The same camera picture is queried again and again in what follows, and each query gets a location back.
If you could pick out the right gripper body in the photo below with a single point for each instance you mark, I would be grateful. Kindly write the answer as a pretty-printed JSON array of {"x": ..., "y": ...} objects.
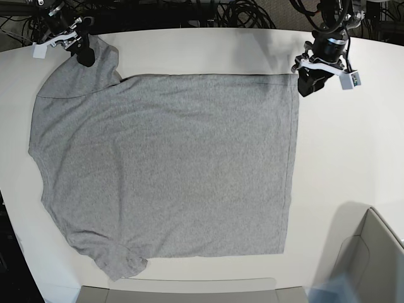
[{"x": 63, "y": 23}]

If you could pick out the grey T-shirt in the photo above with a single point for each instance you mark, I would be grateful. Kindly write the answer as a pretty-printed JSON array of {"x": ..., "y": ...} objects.
[{"x": 164, "y": 166}]

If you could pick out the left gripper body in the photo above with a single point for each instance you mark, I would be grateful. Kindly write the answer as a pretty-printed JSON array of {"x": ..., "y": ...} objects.
[{"x": 326, "y": 53}]

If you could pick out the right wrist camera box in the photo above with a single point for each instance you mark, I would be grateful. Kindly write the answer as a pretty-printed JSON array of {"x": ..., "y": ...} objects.
[{"x": 39, "y": 51}]

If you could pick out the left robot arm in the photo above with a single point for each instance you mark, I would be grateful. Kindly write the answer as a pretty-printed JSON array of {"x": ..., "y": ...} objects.
[{"x": 331, "y": 16}]

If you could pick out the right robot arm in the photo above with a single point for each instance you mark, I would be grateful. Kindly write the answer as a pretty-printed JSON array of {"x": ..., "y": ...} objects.
[{"x": 41, "y": 8}]

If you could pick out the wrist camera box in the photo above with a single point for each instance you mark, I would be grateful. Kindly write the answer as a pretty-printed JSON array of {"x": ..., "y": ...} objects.
[
  {"x": 349, "y": 80},
  {"x": 39, "y": 51}
]

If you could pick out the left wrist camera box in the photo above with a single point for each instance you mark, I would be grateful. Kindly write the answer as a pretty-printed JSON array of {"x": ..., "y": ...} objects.
[{"x": 349, "y": 80}]

